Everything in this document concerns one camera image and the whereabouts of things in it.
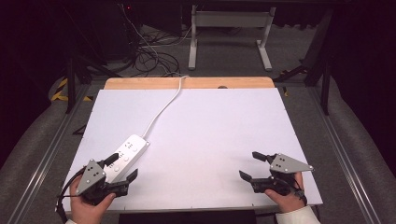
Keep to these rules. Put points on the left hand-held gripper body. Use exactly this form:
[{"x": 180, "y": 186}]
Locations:
[{"x": 91, "y": 177}]

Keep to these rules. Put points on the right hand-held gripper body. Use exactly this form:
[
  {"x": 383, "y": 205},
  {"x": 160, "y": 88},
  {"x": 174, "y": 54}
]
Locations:
[{"x": 288, "y": 165}]

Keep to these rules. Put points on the white power strip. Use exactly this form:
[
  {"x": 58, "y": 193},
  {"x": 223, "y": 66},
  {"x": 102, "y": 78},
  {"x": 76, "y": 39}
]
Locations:
[{"x": 129, "y": 152}]

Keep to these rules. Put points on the person's left hand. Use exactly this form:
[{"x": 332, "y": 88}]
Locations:
[{"x": 85, "y": 213}]

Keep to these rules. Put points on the person's right hand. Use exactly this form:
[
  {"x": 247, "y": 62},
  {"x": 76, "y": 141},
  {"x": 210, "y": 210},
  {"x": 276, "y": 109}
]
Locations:
[{"x": 288, "y": 202}]

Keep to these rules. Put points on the yellow black hazard tape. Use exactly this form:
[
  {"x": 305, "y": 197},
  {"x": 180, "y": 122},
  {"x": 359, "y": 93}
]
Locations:
[{"x": 60, "y": 93}]

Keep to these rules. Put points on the black metal stand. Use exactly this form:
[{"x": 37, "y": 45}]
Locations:
[
  {"x": 71, "y": 81},
  {"x": 325, "y": 77}
]

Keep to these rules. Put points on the black box with red light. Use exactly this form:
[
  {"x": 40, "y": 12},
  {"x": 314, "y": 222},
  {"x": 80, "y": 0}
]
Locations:
[{"x": 123, "y": 28}]

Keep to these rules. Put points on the aluminium floor rail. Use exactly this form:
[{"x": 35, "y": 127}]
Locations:
[
  {"x": 342, "y": 155},
  {"x": 46, "y": 161}
]

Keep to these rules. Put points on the white metal desk frame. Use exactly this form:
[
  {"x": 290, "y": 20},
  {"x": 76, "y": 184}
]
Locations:
[{"x": 231, "y": 19}]

